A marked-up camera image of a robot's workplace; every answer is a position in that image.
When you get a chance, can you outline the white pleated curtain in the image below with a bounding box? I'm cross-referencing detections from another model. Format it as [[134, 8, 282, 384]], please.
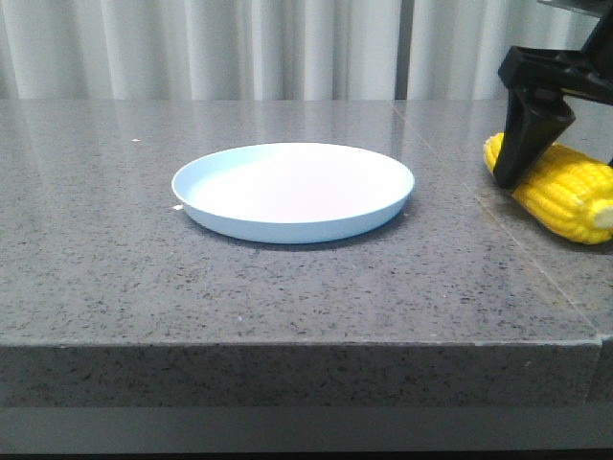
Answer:
[[1, 1, 596, 101]]

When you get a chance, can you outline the yellow corn cob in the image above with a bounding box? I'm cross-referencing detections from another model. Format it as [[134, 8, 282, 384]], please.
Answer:
[[511, 143, 612, 245]]

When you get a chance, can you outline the light blue round plate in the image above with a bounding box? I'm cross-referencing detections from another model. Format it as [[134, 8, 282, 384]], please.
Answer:
[[171, 143, 415, 244]]

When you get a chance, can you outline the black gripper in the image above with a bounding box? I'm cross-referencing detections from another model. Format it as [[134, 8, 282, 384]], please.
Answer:
[[493, 1, 612, 188]]

